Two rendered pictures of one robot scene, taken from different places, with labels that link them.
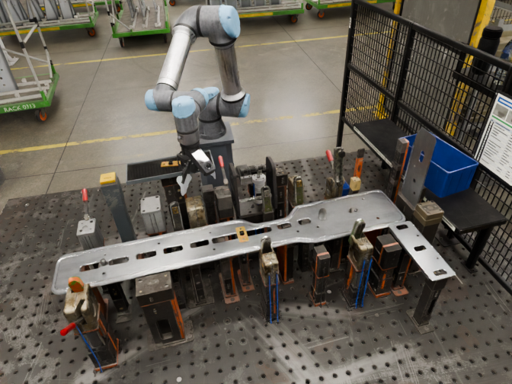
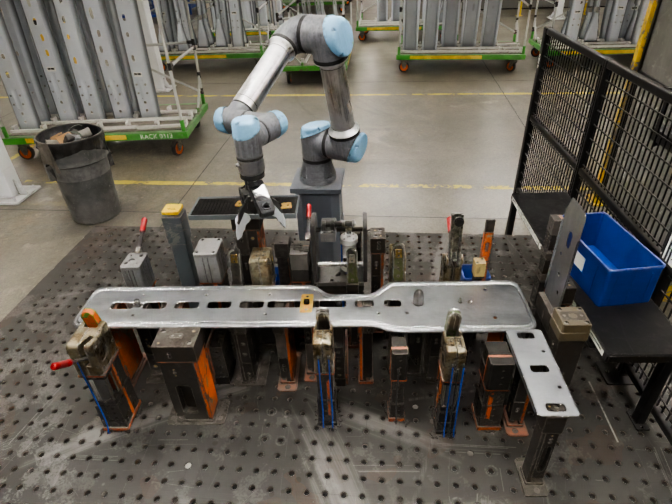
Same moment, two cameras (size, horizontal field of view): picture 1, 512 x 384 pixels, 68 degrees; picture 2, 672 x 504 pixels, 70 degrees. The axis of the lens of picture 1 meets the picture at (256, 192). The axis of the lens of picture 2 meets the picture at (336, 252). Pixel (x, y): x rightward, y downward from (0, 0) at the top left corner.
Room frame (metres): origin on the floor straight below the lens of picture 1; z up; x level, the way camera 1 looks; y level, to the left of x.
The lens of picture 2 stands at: (0.01, -0.34, 1.96)
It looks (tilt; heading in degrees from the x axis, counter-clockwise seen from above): 34 degrees down; 16
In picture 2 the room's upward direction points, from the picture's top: 3 degrees counter-clockwise
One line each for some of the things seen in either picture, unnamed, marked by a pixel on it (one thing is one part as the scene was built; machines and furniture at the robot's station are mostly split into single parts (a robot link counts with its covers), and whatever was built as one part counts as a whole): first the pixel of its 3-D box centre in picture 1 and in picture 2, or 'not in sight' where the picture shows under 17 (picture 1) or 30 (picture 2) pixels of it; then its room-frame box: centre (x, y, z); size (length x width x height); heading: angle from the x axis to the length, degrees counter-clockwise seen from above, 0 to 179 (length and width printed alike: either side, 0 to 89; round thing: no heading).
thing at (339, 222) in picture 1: (238, 237); (300, 306); (1.07, 0.08, 1.00); 1.38 x 0.22 x 0.02; 103
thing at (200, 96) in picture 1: (190, 102); (264, 126); (1.27, 0.22, 1.48); 0.11 x 0.11 x 0.08; 75
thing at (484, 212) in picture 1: (415, 164); (581, 258); (1.47, -0.77, 1.01); 0.90 x 0.22 x 0.03; 13
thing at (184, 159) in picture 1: (190, 154); (253, 190); (1.17, 0.23, 1.33); 0.09 x 0.08 x 0.12; 40
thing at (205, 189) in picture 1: (212, 222); (287, 286); (1.27, 0.20, 0.90); 0.05 x 0.05 x 0.40; 13
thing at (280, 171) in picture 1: (280, 207); (376, 282); (1.34, -0.11, 0.91); 0.07 x 0.05 x 0.42; 13
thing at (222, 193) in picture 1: (226, 224); (304, 291); (1.26, 0.14, 0.89); 0.13 x 0.11 x 0.38; 13
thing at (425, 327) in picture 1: (428, 299); (541, 445); (0.85, -0.63, 0.84); 0.11 x 0.06 x 0.29; 13
